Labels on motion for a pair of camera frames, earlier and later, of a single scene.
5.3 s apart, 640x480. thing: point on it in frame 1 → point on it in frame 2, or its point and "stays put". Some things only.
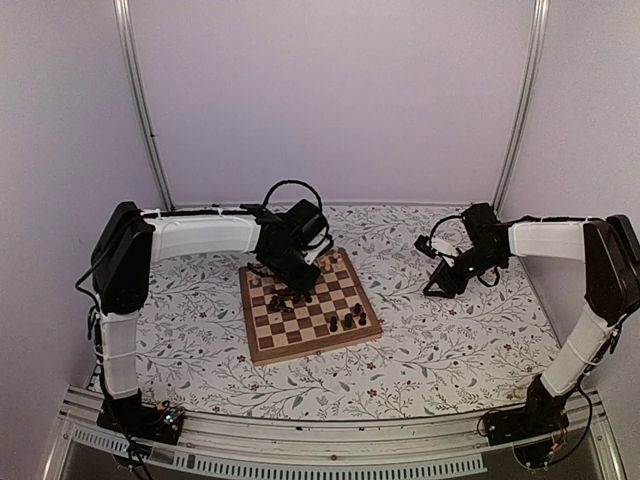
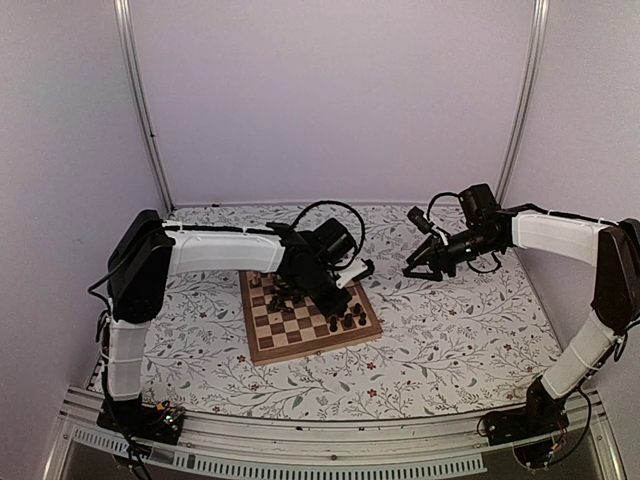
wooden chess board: (333, 313) stays put
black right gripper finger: (444, 276) → (425, 254)
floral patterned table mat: (474, 346) stays put
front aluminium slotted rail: (324, 450) stays put
